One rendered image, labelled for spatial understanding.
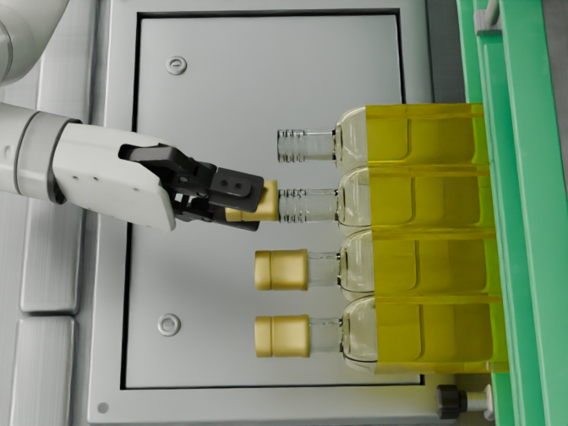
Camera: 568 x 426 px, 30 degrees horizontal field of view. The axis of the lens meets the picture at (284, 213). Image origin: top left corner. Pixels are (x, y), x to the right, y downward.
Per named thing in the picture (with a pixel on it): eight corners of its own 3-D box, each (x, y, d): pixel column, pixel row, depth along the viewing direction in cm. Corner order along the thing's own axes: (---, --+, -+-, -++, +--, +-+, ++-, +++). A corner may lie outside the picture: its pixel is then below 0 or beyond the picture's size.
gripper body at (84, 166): (52, 219, 95) (173, 248, 94) (26, 172, 85) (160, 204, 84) (79, 145, 97) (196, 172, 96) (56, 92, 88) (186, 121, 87)
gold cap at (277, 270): (306, 257, 91) (255, 258, 91) (307, 242, 88) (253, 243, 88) (308, 297, 90) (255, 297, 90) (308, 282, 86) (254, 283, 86)
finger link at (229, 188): (177, 197, 88) (255, 215, 87) (173, 182, 85) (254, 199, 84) (188, 163, 89) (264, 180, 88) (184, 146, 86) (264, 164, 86)
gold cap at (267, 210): (277, 189, 92) (226, 190, 92) (277, 172, 89) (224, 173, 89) (278, 227, 91) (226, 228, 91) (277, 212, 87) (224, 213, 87)
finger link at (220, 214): (184, 226, 94) (258, 243, 93) (181, 212, 91) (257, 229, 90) (194, 193, 95) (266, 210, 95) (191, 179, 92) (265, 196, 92)
